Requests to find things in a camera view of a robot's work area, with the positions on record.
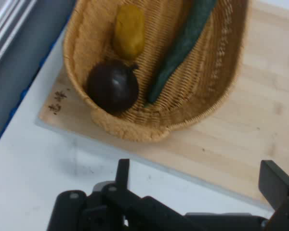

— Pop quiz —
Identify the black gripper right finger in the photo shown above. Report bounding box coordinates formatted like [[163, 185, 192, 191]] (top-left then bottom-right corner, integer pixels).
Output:
[[258, 160, 289, 231]]

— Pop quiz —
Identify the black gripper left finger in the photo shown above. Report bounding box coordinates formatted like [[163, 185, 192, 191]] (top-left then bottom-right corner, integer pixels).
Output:
[[47, 158, 184, 231]]

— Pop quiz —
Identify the light wooden cutting board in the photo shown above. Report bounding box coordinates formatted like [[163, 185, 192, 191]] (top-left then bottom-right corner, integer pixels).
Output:
[[38, 0, 289, 207]]

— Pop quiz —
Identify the dark purple round toy vegetable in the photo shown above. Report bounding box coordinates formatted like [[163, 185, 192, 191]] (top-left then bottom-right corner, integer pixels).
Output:
[[85, 59, 140, 117]]

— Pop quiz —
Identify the oval woven wicker basket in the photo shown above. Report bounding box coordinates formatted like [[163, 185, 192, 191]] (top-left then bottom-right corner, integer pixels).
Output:
[[63, 0, 250, 143]]

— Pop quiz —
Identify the green toy cucumber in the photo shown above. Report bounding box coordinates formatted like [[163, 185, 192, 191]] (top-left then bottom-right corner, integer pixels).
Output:
[[148, 0, 219, 104]]

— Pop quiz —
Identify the horizontal aluminium frame rail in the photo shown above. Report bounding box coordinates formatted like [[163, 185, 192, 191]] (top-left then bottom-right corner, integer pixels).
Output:
[[0, 0, 38, 75]]

